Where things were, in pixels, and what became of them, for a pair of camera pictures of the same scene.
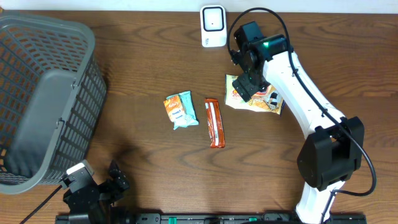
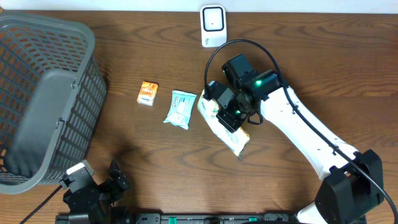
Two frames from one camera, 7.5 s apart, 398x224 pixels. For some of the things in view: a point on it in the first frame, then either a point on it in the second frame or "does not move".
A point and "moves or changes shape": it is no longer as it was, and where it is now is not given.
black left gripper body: (107, 193) does not move
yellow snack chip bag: (268, 100) moves or changes shape
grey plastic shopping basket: (53, 89) does not move
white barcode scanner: (213, 26) does not move
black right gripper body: (250, 82) to (234, 114)
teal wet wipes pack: (190, 118) moves or changes shape
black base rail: (205, 218) does not move
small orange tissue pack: (174, 108) to (147, 93)
